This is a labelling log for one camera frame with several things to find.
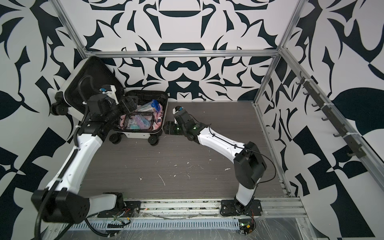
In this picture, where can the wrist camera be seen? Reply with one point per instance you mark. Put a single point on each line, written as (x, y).
(110, 91)
(176, 109)

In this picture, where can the white suitcase black lining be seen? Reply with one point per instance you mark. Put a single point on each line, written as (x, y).
(93, 92)

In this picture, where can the clear toiletry pouch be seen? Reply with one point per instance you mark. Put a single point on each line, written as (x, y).
(139, 121)

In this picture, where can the pink patterned shorts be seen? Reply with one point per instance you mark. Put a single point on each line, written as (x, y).
(158, 119)

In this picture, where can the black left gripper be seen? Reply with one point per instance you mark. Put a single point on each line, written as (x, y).
(132, 105)

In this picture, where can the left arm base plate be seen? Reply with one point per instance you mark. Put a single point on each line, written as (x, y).
(125, 209)

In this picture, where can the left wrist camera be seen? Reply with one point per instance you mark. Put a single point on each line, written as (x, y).
(110, 91)

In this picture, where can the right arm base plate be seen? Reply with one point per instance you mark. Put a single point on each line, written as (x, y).
(235, 208)

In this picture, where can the small green circuit board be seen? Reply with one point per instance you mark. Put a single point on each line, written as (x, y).
(246, 227)

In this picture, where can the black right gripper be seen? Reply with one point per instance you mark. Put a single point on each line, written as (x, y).
(170, 127)

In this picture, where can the clear bottle blue cap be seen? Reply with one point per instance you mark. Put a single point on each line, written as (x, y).
(153, 107)

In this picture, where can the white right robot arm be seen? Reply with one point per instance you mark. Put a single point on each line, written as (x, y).
(249, 164)

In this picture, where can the black wall hook rack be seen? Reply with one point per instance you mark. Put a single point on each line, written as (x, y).
(332, 115)

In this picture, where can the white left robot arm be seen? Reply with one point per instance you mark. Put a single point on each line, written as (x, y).
(60, 201)

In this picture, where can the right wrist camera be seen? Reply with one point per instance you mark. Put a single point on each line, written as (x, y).
(176, 109)

